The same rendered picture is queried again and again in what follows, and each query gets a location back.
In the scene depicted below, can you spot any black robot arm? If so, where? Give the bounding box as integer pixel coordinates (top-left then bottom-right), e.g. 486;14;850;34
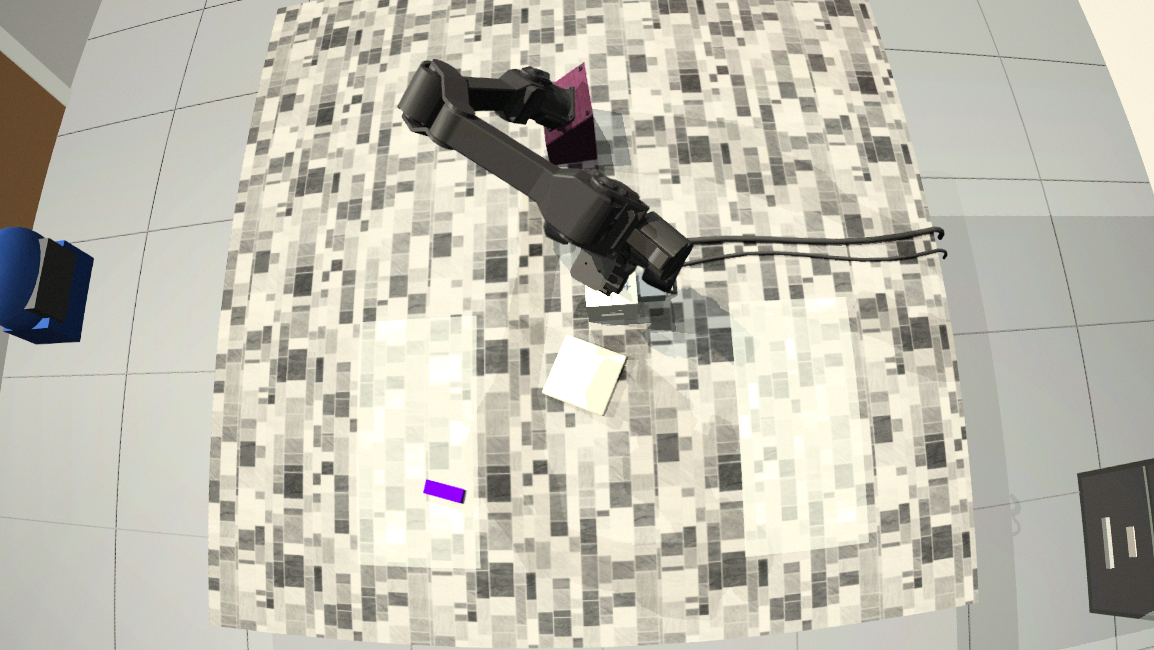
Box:
397;59;694;297

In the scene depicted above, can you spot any white square block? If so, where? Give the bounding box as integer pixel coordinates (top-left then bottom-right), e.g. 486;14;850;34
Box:
542;335;625;416

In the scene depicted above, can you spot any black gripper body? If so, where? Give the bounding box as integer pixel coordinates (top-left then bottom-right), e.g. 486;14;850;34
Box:
544;221;685;292

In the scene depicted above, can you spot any purple rectangular block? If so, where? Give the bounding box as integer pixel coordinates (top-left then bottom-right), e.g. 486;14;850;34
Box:
424;480;465;503

